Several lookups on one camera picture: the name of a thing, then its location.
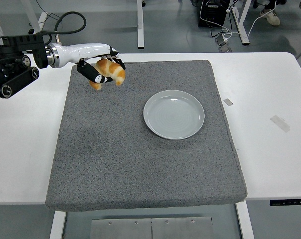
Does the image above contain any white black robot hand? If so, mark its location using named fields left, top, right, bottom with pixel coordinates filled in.
left=57, top=43, right=127, bottom=85

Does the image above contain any golden croissant bread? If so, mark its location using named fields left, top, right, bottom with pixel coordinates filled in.
left=89, top=58, right=126, bottom=91

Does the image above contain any light grey round plate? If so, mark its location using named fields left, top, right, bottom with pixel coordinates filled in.
left=143, top=89, right=205, bottom=140

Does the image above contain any grey metal plate with screws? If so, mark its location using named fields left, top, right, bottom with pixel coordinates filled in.
left=90, top=216, right=213, bottom=239

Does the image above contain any white desk leg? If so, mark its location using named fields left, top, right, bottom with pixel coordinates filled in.
left=231, top=0, right=251, bottom=46
left=22, top=0, right=48, bottom=35
left=137, top=0, right=145, bottom=49

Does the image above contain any grey fabric mat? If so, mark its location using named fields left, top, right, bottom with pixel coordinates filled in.
left=45, top=59, right=248, bottom=212

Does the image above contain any black equipment box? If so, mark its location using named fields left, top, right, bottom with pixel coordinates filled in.
left=197, top=0, right=230, bottom=28

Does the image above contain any white table leg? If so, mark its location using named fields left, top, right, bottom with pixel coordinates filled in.
left=235, top=201, right=255, bottom=239
left=49, top=211, right=67, bottom=239

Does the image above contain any large clear tape piece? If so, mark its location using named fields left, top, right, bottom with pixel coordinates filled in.
left=270, top=115, right=291, bottom=133

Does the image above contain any black table control panel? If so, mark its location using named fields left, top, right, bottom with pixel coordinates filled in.
left=270, top=199, right=301, bottom=207

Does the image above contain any white floor cable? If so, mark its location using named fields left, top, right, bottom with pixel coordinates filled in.
left=199, top=0, right=275, bottom=40

